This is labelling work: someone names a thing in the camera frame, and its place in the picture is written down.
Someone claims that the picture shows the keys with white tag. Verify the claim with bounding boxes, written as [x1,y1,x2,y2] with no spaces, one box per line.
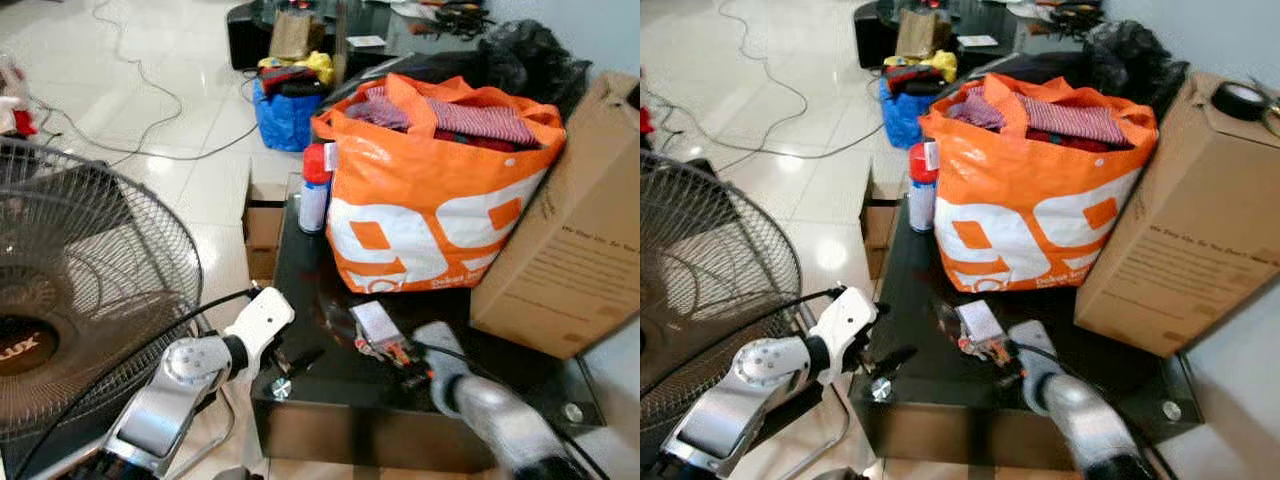
[955,299,1013,363]
[349,299,413,367]

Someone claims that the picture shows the black glass coffee table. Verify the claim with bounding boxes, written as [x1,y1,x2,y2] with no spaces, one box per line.
[849,188,1203,473]
[249,188,607,473]

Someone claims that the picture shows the small brown cardboard box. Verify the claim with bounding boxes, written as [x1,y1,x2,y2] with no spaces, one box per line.
[861,180,907,281]
[242,180,293,283]

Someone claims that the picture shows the orange white shopping bag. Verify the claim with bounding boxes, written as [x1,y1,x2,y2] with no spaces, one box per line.
[917,72,1160,295]
[311,72,568,295]

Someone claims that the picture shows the red capped spray can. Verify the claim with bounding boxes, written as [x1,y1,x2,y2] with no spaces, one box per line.
[298,142,338,235]
[906,142,942,235]

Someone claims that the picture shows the black mesh electric fan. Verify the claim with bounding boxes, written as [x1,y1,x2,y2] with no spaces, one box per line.
[640,150,803,403]
[0,138,206,443]

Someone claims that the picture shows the long brown cardboard box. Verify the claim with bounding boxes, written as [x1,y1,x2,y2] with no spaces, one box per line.
[1074,72,1280,359]
[470,70,641,360]

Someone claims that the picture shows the blue plastic bag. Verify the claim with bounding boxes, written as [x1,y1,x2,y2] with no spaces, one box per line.
[251,74,327,154]
[879,74,943,152]

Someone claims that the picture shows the red striped cloth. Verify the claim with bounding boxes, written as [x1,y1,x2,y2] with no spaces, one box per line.
[1018,94,1133,147]
[428,97,542,148]

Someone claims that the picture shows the purple patterned cloth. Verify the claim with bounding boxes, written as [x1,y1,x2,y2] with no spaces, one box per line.
[344,88,413,132]
[948,88,1009,132]

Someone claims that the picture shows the yellow cloth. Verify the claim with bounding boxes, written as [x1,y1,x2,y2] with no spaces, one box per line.
[884,50,959,85]
[258,51,337,87]

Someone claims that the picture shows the black low cabinet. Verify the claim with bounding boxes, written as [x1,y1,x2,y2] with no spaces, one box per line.
[852,0,1105,71]
[226,0,501,73]

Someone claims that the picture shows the brown paper bag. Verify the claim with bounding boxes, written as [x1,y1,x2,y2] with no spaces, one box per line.
[894,9,952,60]
[267,9,327,62]

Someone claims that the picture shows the black plastic bag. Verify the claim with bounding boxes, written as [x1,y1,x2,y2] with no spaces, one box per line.
[1084,19,1193,113]
[478,19,593,113]

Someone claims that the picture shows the black tape roll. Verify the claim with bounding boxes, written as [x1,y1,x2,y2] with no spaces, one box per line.
[1211,81,1271,124]

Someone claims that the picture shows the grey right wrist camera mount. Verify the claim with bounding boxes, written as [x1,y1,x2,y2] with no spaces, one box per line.
[413,321,469,387]
[1006,319,1063,387]

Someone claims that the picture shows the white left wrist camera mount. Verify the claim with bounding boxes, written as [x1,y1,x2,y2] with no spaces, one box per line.
[816,287,880,386]
[228,287,297,369]

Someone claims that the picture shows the grey floor cable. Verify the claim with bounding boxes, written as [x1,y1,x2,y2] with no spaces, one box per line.
[644,0,887,161]
[28,0,263,163]

